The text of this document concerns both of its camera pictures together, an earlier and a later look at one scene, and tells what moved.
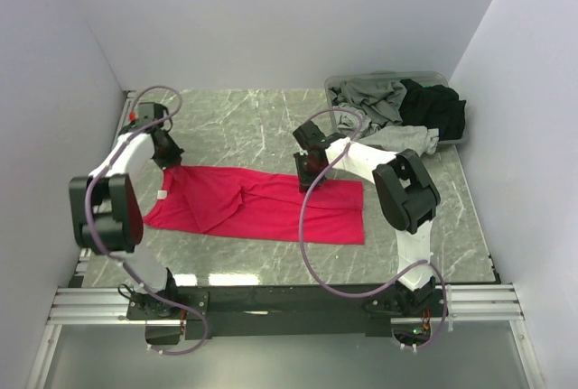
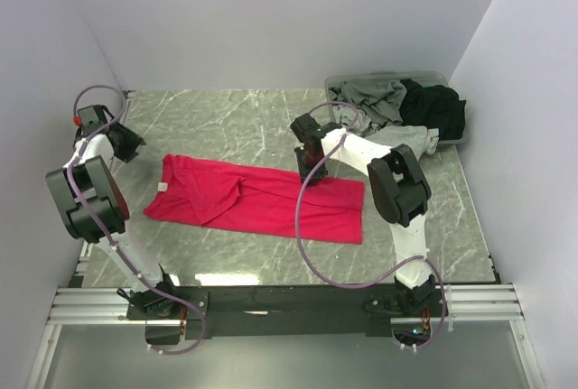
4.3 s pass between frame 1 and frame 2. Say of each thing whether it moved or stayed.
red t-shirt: moved
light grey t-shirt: stayed
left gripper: moved
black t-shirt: stayed
